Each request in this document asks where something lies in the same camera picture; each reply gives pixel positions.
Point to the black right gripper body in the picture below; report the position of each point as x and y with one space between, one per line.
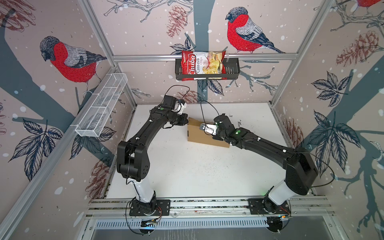
219 137

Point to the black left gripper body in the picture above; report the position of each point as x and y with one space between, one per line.
179 119

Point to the brown cardboard paper box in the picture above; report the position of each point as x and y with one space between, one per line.
196 135

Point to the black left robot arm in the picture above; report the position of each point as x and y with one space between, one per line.
132 156

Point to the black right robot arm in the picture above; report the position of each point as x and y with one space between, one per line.
300 168

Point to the red cassava chips bag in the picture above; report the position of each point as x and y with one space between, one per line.
203 63

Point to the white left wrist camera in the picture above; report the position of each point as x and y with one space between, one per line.
181 106

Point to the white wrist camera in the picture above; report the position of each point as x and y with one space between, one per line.
181 106
209 129

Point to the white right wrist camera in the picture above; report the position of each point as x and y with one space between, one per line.
209 129

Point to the black wire wall basket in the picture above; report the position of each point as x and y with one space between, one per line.
231 66

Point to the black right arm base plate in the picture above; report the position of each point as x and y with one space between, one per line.
264 206

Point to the white mesh wall shelf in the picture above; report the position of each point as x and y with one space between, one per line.
98 113

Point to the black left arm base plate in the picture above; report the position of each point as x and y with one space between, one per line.
150 207

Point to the aluminium front rail frame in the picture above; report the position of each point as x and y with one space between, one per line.
202 213

